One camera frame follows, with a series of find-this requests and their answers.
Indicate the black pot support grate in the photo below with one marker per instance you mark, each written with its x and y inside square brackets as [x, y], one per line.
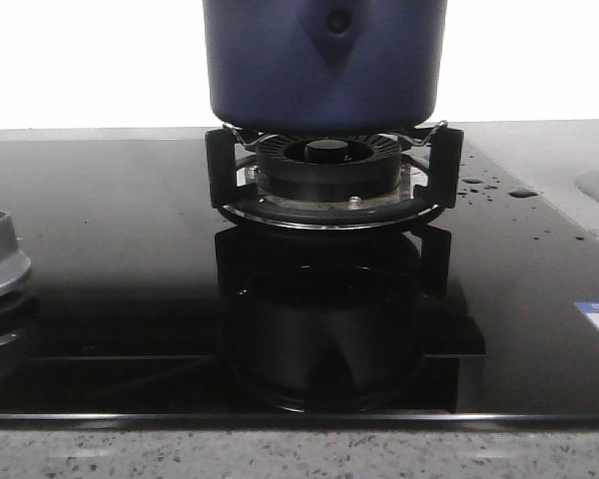
[429, 173]

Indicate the dark blue cooking pot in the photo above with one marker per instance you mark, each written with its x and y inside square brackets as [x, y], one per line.
[324, 67]

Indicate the black glass cooktop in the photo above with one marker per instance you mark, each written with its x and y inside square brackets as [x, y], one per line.
[146, 308]

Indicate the black gas burner head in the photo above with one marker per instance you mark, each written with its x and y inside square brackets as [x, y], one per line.
[329, 169]

